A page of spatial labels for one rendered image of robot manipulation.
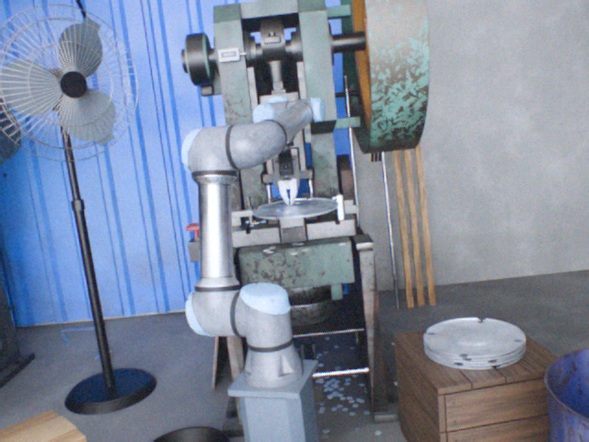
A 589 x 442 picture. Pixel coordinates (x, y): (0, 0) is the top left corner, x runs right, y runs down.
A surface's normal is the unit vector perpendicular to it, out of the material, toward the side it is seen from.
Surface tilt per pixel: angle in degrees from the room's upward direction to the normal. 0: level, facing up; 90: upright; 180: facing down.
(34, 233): 90
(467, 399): 90
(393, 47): 100
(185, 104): 90
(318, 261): 90
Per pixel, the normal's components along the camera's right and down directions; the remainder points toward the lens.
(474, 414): 0.12, 0.17
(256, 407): -0.29, 0.21
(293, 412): 0.46, 0.11
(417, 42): 0.01, 0.36
